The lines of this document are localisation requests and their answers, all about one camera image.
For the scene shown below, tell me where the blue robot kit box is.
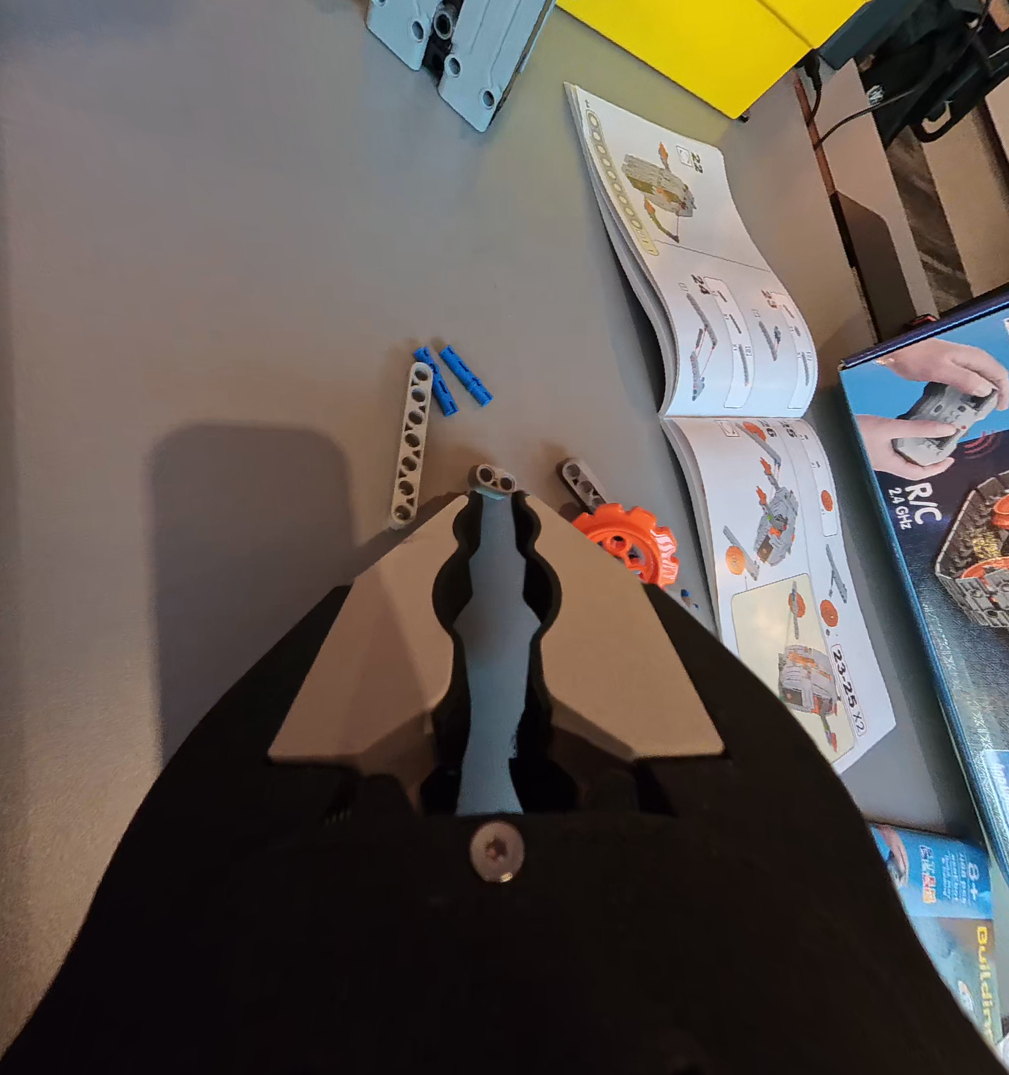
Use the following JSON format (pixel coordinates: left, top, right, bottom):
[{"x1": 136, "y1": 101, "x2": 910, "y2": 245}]
[{"x1": 838, "y1": 281, "x2": 1009, "y2": 937}]

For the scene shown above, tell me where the light grey holed beam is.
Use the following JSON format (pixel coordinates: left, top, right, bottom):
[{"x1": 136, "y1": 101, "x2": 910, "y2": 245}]
[{"x1": 387, "y1": 361, "x2": 435, "y2": 530}]

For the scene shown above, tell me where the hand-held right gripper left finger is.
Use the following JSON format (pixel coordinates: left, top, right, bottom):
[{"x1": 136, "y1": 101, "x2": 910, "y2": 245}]
[{"x1": 268, "y1": 491, "x2": 482, "y2": 814}]

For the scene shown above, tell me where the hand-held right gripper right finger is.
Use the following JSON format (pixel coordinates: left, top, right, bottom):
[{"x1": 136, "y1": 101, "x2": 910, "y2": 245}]
[{"x1": 511, "y1": 491, "x2": 726, "y2": 814}]

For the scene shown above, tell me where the grey beam assembly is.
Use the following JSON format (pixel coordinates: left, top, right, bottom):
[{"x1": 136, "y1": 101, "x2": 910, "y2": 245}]
[{"x1": 557, "y1": 457, "x2": 699, "y2": 610}]

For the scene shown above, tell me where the yellow plastic bin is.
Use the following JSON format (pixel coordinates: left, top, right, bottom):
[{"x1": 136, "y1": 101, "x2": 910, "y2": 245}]
[{"x1": 555, "y1": 0, "x2": 871, "y2": 120}]

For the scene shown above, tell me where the blue instruction booklet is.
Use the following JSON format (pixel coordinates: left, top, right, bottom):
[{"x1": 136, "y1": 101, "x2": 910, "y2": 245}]
[{"x1": 870, "y1": 823, "x2": 1009, "y2": 1075}]

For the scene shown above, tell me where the grey robot model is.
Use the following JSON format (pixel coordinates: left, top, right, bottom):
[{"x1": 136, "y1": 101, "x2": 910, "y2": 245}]
[{"x1": 366, "y1": 0, "x2": 556, "y2": 134}]

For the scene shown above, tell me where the dark grey flat device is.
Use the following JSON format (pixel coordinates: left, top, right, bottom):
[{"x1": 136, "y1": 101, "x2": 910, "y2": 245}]
[{"x1": 811, "y1": 0, "x2": 879, "y2": 72}]

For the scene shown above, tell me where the open instruction booklet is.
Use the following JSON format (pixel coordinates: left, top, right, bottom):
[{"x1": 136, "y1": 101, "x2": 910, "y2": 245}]
[{"x1": 563, "y1": 82, "x2": 896, "y2": 774}]

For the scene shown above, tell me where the black backpack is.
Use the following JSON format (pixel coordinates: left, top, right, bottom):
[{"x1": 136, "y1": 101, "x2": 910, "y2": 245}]
[{"x1": 857, "y1": 0, "x2": 1009, "y2": 144}]

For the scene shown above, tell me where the blue axle pin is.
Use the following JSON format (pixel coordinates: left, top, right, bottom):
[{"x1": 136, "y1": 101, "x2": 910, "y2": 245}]
[
  {"x1": 412, "y1": 346, "x2": 462, "y2": 417},
  {"x1": 439, "y1": 344, "x2": 494, "y2": 406}
]

